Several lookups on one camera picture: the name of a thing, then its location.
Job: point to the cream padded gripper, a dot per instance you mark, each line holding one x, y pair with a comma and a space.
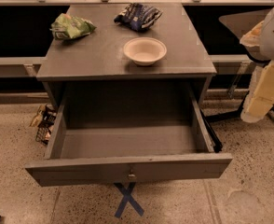
260, 96

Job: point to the grey top drawer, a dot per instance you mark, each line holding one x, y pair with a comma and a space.
104, 129

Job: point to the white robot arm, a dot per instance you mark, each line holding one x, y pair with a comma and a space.
262, 36

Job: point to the grey drawer cabinet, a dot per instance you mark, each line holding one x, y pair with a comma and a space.
100, 56

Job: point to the brass drawer knob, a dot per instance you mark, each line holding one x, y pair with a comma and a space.
131, 176

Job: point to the black stand table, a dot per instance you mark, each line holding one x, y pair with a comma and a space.
240, 24

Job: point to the white bowl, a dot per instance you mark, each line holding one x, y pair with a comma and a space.
144, 51

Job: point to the blue chip bag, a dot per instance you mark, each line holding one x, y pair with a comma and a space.
138, 17

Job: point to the blue tape cross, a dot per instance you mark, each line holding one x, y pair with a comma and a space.
127, 198

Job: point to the green chip bag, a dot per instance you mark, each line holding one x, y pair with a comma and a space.
67, 27

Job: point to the black wire basket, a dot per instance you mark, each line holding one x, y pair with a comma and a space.
44, 120

